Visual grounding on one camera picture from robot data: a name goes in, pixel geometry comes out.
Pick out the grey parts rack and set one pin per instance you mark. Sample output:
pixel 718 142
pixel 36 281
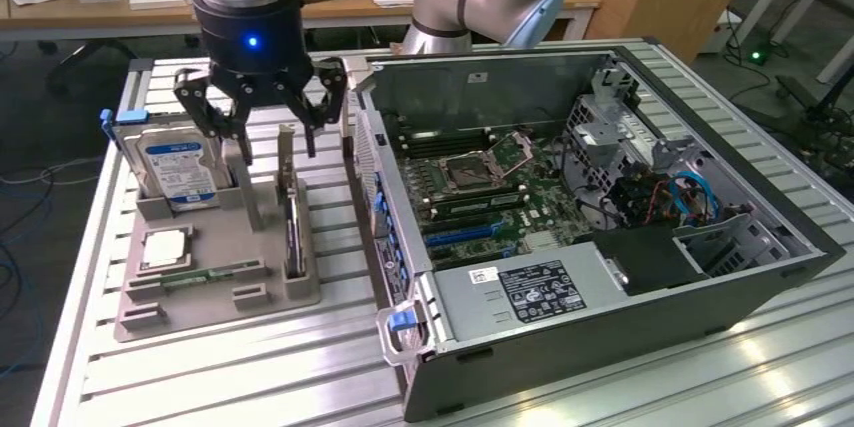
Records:
pixel 213 242

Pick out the hard disk in blue carrier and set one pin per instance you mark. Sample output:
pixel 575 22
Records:
pixel 176 172

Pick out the power strip with green light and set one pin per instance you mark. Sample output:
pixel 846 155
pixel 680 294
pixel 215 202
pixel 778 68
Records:
pixel 755 54

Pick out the black RAM slot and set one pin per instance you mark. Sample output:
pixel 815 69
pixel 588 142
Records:
pixel 443 147
pixel 443 141
pixel 476 199
pixel 480 211
pixel 443 152
pixel 443 136

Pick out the black plastic shroud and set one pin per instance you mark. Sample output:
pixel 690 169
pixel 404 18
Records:
pixel 647 262

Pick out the green graphics card with bracket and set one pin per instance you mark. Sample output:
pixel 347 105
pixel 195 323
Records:
pixel 292 227

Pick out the grey open disk bay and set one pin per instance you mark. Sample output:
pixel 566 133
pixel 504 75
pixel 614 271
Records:
pixel 734 247

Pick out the CPU socket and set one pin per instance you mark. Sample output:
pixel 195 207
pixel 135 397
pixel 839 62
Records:
pixel 470 172

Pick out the black open PC case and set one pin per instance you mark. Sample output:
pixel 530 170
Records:
pixel 600 347

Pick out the silver CPU chip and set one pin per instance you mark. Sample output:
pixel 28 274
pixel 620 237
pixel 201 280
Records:
pixel 165 249

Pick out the black chair base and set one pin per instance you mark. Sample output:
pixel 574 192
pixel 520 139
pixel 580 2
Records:
pixel 100 54

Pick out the black floor stand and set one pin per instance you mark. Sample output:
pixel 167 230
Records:
pixel 814 107

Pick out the white case sticker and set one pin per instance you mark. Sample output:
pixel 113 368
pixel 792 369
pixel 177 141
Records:
pixel 478 78

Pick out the silver perforated disk bay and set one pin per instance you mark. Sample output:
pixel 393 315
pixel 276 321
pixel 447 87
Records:
pixel 600 137

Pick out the green RAM stick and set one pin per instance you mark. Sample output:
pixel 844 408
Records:
pixel 200 277

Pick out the metal socket cover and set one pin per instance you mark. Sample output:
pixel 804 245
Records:
pixel 510 137

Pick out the green motherboard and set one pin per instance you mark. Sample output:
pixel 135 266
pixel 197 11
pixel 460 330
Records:
pixel 534 207

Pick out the silver chipset heatsink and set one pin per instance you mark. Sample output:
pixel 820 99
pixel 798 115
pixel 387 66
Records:
pixel 547 242

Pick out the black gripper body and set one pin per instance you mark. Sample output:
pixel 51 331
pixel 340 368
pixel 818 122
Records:
pixel 253 42

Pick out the grey power supply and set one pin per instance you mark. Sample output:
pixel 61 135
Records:
pixel 467 297

